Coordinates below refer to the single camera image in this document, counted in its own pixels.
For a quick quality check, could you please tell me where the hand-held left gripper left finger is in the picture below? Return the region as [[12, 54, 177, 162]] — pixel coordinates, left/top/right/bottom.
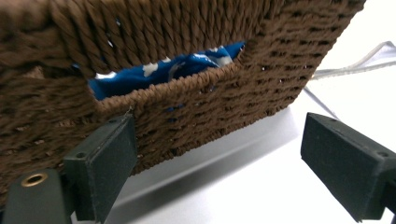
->
[[63, 113, 138, 224]]

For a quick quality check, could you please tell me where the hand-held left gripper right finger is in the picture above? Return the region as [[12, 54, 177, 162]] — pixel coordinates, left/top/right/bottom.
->
[[300, 112, 396, 223]]

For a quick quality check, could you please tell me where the blue garment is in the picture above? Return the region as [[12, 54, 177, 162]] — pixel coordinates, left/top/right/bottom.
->
[[88, 41, 247, 102]]

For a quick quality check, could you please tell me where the white mesh laundry bag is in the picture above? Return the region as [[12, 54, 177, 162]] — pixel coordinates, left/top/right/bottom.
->
[[311, 40, 396, 80]]

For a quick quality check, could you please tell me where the brown woven basket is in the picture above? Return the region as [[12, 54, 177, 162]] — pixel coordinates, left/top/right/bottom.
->
[[0, 0, 367, 208]]

